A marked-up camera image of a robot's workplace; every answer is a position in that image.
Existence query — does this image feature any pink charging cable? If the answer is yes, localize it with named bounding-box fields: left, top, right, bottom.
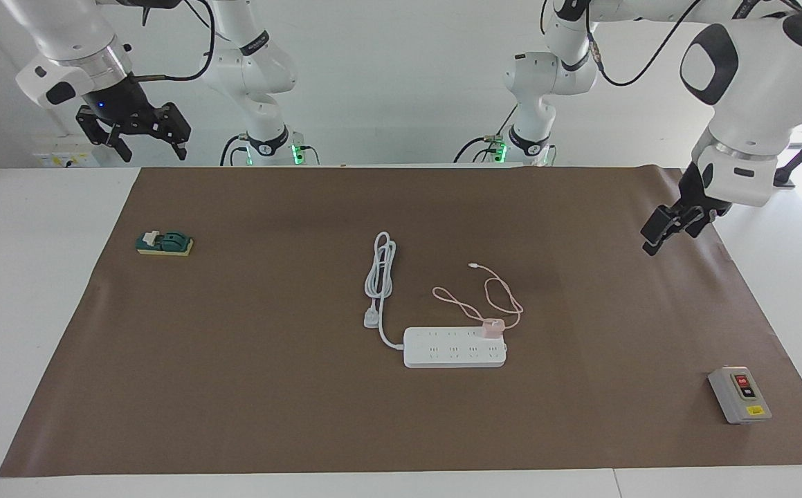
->
left=431, top=262, right=525, bottom=330

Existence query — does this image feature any white power strip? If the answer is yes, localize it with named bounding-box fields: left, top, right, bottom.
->
left=403, top=326, right=509, bottom=369

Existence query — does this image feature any brown table mat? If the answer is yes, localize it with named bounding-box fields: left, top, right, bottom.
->
left=0, top=166, right=802, bottom=478

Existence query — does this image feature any black right base cable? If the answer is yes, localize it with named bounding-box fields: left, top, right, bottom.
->
left=219, top=133, right=250, bottom=167

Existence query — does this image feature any black base cable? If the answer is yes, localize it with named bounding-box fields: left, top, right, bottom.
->
left=219, top=133, right=250, bottom=167
left=453, top=134, right=507, bottom=165

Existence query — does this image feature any white wall outlet box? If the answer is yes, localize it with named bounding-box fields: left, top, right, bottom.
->
left=32, top=134, right=101, bottom=169

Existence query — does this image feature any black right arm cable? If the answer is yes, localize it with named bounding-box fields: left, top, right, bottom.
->
left=129, top=0, right=215, bottom=83

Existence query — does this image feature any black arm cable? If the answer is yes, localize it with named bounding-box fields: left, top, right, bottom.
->
left=583, top=0, right=707, bottom=88
left=129, top=0, right=215, bottom=83

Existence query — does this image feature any green knife switch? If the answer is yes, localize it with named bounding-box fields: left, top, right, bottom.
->
left=135, top=230, right=195, bottom=258

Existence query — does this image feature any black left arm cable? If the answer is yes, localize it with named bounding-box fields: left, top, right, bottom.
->
left=583, top=0, right=707, bottom=88

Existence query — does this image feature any grey on-off switch box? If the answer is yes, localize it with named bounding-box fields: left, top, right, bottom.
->
left=707, top=365, right=774, bottom=425

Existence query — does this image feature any black left base cable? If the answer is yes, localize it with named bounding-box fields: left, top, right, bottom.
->
left=453, top=134, right=507, bottom=165

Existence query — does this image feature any white power strip cord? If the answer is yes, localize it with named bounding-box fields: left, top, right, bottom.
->
left=362, top=231, right=405, bottom=351

